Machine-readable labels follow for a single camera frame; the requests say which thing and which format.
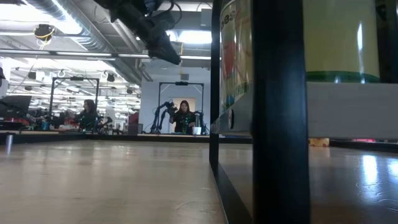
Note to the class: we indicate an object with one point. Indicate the black frame shelf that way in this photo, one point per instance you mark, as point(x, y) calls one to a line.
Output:
point(280, 124)

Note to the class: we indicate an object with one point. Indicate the dark cabinet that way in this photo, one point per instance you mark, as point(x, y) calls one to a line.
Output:
point(135, 129)

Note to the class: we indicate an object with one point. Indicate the silver spiral air duct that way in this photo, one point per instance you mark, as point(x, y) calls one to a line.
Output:
point(87, 39)

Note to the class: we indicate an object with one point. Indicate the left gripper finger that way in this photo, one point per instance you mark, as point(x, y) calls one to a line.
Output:
point(158, 54)
point(168, 48)

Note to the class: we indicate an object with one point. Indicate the silver metal post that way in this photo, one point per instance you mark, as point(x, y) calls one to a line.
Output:
point(9, 143)

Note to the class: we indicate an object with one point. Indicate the red object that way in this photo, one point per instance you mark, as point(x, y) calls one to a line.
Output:
point(363, 140)

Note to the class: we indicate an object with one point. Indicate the person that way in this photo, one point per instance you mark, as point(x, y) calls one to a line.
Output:
point(183, 119)
point(88, 119)

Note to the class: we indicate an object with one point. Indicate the yellow carrots can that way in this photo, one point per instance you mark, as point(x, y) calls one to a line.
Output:
point(339, 40)

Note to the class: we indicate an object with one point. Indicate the long light strip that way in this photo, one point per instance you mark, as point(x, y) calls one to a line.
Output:
point(84, 54)

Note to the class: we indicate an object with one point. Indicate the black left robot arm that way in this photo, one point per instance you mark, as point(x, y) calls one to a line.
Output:
point(127, 12)

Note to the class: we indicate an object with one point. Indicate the black monitor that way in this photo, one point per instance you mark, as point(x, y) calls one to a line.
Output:
point(15, 107)

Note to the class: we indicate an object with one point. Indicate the black aluminium table frame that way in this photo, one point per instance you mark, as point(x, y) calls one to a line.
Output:
point(46, 137)

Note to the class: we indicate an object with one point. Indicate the white cup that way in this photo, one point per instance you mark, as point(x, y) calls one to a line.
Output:
point(197, 130)

